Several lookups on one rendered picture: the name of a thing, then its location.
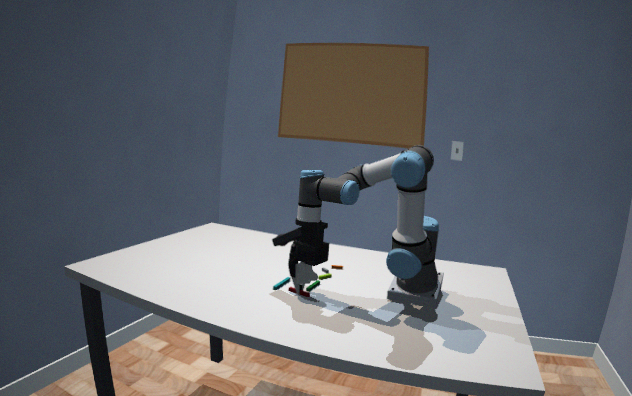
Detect turquoise rod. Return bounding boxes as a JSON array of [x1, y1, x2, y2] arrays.
[[273, 277, 291, 290]]

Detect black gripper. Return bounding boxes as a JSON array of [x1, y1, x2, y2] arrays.
[[288, 218, 329, 295]]

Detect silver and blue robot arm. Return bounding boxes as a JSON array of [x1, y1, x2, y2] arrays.
[[297, 145, 439, 293]]

